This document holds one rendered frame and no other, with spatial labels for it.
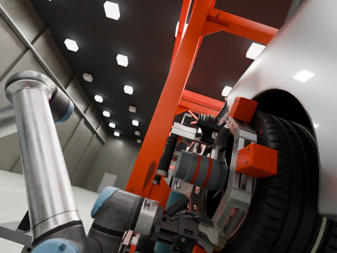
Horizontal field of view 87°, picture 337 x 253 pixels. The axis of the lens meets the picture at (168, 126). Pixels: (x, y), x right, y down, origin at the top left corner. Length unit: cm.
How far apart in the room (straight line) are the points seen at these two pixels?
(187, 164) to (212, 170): 11
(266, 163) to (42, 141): 57
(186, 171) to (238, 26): 188
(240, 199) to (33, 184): 52
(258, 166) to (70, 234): 45
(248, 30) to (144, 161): 181
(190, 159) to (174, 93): 82
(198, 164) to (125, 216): 38
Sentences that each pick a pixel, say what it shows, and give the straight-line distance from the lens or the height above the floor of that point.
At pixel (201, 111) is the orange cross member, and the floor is 262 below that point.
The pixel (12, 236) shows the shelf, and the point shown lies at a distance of 85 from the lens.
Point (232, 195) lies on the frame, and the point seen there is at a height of 74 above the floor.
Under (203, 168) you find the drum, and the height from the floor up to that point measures 84.
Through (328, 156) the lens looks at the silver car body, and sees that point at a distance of 57.
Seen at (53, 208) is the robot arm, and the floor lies 59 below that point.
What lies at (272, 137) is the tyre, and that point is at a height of 95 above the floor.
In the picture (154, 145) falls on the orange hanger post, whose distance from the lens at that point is 128.
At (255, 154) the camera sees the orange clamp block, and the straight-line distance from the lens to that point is 54.
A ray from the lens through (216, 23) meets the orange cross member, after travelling 234.
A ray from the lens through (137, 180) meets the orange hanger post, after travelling 124.
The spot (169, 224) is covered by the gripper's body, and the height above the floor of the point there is 62.
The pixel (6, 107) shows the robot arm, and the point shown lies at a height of 81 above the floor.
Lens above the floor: 66
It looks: 24 degrees up
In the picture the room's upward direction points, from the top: 18 degrees clockwise
